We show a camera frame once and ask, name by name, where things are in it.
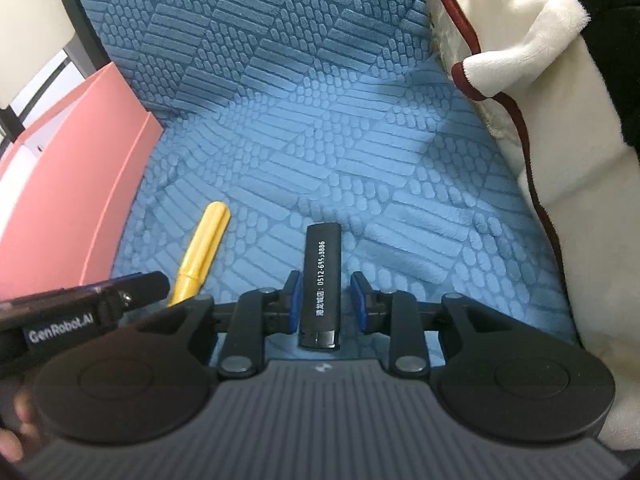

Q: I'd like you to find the black lighter with white text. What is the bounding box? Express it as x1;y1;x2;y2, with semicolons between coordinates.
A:
298;222;342;351

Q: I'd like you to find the yellow handled screwdriver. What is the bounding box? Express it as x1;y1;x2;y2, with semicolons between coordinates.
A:
167;202;231;307

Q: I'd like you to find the person's left hand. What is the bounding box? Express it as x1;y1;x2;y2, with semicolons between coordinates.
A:
1;385;42;463

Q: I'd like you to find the pink storage box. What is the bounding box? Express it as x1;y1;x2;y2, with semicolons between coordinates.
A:
1;64;163;300

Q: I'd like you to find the blue textured sofa cover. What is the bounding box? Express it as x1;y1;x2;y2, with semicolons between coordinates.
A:
80;0;579;344

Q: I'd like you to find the cream blanket with red trim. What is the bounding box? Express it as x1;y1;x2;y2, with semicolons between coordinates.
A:
427;0;639;451

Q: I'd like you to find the white chair with black frame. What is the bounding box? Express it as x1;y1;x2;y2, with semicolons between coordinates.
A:
1;0;110;152

